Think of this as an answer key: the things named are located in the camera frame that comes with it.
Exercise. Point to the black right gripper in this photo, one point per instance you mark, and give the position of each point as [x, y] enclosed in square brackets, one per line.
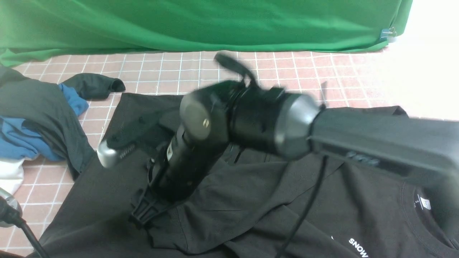
[198, 143]

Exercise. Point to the dark gray long-sleeved shirt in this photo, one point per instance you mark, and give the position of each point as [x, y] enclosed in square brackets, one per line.
[248, 209]

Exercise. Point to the white shirt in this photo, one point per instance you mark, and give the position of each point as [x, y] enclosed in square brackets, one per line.
[13, 173]

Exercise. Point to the blue shirt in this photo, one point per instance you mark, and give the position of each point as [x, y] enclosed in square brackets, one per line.
[19, 141]

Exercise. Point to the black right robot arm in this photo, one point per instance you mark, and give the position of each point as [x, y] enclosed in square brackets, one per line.
[421, 152]

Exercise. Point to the green backdrop cloth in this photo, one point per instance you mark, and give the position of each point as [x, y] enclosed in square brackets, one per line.
[35, 30]

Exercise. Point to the blue binder clip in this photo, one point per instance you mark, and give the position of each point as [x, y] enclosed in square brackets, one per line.
[388, 34]

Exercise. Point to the pink checkered tablecloth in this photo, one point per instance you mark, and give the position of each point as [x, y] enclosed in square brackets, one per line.
[422, 84]

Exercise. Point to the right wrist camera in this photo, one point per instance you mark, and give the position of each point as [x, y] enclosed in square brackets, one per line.
[146, 133]

